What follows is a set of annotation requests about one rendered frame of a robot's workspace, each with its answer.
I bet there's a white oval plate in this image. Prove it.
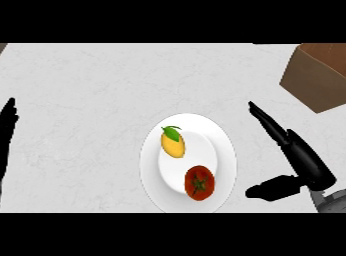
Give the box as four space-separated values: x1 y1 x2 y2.
138 112 237 214

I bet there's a red tomato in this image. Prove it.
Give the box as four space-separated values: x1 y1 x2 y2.
183 165 217 202

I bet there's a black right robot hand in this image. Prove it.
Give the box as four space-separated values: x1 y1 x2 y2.
243 100 338 203

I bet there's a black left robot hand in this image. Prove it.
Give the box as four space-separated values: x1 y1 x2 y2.
0 97 20 183

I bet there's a yellow lemon with green leaf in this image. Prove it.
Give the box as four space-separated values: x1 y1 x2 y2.
159 125 187 159

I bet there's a brown cardboard box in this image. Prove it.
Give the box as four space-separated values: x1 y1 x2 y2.
277 43 346 114

